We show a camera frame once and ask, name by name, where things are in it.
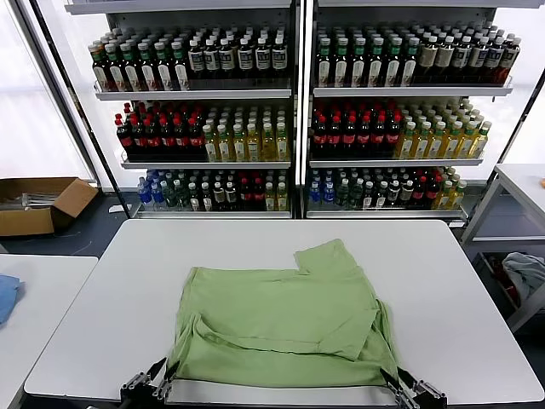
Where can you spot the white-cap beige-label bottle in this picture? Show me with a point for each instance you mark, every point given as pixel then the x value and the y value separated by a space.
pixel 428 58
pixel 445 58

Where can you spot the grey metal shelf board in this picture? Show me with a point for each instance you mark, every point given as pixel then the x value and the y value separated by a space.
pixel 205 165
pixel 214 215
pixel 384 214
pixel 171 7
pixel 405 3
pixel 193 95
pixel 397 163
pixel 405 91

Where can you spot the white metal side table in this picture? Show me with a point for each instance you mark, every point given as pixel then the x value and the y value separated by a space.
pixel 524 183

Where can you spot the blue drink bottle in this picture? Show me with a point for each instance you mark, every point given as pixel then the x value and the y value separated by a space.
pixel 144 194
pixel 158 195
pixel 316 194
pixel 329 194

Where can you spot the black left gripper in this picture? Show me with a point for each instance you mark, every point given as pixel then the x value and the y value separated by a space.
pixel 136 396

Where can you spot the green-cap dark tea bottle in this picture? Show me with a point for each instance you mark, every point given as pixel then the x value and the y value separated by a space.
pixel 116 73
pixel 375 68
pixel 181 73
pixel 131 73
pixel 148 73
pixel 323 68
pixel 392 68
pixel 341 68
pixel 165 73
pixel 409 68
pixel 101 73
pixel 358 68

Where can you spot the white paper scrap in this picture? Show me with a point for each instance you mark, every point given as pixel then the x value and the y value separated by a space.
pixel 116 209

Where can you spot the yellow juice bottle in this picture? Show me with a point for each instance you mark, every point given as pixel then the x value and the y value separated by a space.
pixel 240 147
pixel 445 197
pixel 467 145
pixel 271 199
pixel 282 199
pixel 452 145
pixel 437 145
pixel 211 147
pixel 422 145
pixel 406 145
pixel 254 147
pixel 481 145
pixel 225 147
pixel 459 195
pixel 283 147
pixel 269 147

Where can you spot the clear plastic packaging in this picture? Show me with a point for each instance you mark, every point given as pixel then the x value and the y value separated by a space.
pixel 30 200

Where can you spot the grey-blue cloth pile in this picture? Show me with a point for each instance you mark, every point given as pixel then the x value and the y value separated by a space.
pixel 527 272

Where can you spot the grey metal shelving unit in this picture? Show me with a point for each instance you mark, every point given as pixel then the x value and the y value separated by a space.
pixel 405 17
pixel 193 19

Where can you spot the light green t-shirt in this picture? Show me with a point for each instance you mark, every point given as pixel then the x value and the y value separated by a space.
pixel 277 307

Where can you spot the red cloth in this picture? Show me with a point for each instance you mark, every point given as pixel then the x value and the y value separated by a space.
pixel 512 289

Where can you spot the brown cardboard box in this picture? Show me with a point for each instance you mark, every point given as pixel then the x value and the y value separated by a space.
pixel 25 221

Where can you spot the blue folded cloth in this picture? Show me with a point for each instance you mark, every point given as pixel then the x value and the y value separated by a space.
pixel 8 298

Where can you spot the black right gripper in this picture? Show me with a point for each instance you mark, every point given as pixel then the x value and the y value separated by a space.
pixel 428 404

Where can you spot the red-cap cola bottle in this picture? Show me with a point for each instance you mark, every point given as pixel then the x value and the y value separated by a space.
pixel 364 139
pixel 350 139
pixel 320 139
pixel 154 143
pixel 196 142
pixel 393 139
pixel 140 143
pixel 168 143
pixel 245 192
pixel 420 192
pixel 379 139
pixel 434 192
pixel 182 143
pixel 126 143
pixel 258 192
pixel 335 139

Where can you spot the black metal frame post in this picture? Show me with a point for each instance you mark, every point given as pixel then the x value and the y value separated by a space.
pixel 93 143

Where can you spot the dark green drink bottle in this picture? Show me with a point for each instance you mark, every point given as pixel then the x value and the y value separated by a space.
pixel 184 196
pixel 344 196
pixel 172 197
pixel 357 196

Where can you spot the white-cap blue-label bottle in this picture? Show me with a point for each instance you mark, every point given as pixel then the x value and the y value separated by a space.
pixel 227 60
pixel 279 58
pixel 245 59
pixel 511 58
pixel 262 58
pixel 479 58
pixel 212 60
pixel 462 58
pixel 196 60
pixel 495 58

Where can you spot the white-cap dark drink bottle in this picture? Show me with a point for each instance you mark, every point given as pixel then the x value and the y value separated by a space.
pixel 195 198
pixel 382 197
pixel 369 197
pixel 220 195
pixel 408 192
pixel 208 198
pixel 395 193
pixel 232 195

